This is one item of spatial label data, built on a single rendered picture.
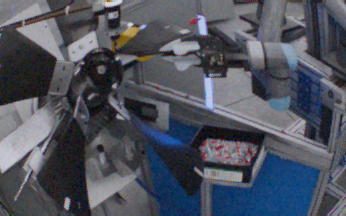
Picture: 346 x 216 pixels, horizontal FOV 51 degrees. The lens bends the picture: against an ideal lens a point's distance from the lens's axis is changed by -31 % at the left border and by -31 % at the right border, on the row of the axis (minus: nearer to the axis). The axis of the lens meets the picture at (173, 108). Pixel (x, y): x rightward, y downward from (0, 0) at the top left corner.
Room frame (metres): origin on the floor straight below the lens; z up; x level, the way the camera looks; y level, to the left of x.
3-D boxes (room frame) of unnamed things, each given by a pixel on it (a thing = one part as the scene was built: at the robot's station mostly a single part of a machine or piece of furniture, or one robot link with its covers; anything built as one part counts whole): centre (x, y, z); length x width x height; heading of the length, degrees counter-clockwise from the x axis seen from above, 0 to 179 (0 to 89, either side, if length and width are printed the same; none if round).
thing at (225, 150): (1.08, -0.14, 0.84); 0.19 x 0.14 x 0.05; 63
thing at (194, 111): (1.25, -0.19, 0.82); 0.90 x 0.04 x 0.08; 48
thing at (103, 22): (1.05, 0.13, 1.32); 0.09 x 0.07 x 0.10; 83
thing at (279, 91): (1.05, -0.29, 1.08); 0.11 x 0.08 x 0.11; 12
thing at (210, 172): (1.08, -0.14, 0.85); 0.22 x 0.17 x 0.07; 63
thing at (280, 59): (1.03, -0.29, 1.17); 0.11 x 0.08 x 0.09; 85
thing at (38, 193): (1.10, 0.52, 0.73); 0.15 x 0.09 x 0.22; 48
